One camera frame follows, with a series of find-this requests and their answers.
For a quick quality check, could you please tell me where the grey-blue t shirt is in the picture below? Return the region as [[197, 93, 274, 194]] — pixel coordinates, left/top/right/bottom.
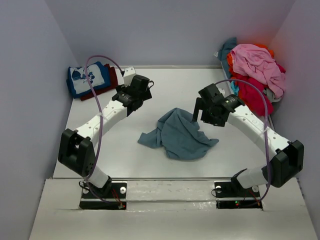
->
[[137, 108, 219, 161]]

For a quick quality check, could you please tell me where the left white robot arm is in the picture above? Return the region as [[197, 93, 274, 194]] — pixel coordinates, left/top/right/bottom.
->
[[58, 74, 154, 198]]

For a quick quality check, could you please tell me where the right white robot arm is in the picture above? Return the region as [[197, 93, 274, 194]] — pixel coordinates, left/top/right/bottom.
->
[[192, 83, 304, 196]]

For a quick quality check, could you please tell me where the folded dark red t shirt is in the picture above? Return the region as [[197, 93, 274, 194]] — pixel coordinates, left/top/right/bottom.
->
[[93, 64, 119, 96]]

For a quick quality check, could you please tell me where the light blue t shirt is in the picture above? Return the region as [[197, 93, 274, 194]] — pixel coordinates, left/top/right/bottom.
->
[[230, 80, 240, 96]]

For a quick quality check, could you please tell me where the magenta t shirt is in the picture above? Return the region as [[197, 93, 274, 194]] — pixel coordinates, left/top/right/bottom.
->
[[232, 64, 286, 116]]

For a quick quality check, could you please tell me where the teal t shirt in pile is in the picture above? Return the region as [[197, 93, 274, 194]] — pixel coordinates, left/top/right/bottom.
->
[[217, 37, 237, 79]]

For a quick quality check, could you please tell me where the grey white t shirt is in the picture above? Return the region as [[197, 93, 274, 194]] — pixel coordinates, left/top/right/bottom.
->
[[263, 88, 282, 103]]

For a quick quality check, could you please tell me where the folded blue mickey t shirt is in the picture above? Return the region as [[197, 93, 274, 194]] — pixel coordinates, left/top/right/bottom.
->
[[66, 61, 110, 99]]

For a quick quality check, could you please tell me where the pink t shirt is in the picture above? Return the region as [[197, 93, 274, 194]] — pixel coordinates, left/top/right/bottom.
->
[[230, 44, 286, 99]]

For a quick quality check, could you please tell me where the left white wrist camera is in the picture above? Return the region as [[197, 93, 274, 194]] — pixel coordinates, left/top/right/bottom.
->
[[122, 66, 136, 87]]

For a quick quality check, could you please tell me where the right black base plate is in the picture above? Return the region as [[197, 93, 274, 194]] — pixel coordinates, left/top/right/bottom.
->
[[211, 181, 263, 210]]

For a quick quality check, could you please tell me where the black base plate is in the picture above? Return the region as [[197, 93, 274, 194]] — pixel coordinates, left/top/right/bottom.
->
[[78, 180, 128, 211], [211, 181, 263, 210]]

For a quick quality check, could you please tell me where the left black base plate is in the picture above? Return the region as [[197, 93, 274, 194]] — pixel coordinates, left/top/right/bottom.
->
[[78, 180, 128, 211]]

